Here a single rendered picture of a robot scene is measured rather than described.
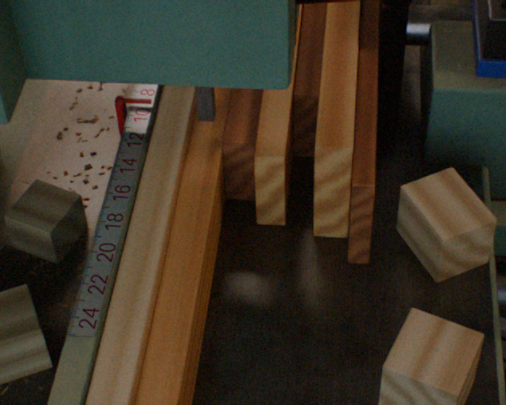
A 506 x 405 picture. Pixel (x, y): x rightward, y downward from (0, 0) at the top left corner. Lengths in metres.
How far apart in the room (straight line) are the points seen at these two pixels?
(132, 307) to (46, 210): 0.22
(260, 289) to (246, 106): 0.11
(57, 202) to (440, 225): 0.28
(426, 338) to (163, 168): 0.17
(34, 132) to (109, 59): 0.30
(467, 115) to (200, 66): 0.17
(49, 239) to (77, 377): 0.24
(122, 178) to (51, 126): 0.28
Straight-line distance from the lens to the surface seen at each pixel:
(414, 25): 0.63
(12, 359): 0.64
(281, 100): 0.57
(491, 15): 0.57
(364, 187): 0.52
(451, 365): 0.48
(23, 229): 0.70
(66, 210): 0.69
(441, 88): 0.58
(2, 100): 0.50
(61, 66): 0.52
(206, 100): 0.56
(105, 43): 0.51
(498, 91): 0.58
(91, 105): 0.82
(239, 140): 0.56
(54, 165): 0.78
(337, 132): 0.53
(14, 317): 0.63
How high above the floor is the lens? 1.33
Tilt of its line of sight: 47 degrees down
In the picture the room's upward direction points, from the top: 3 degrees counter-clockwise
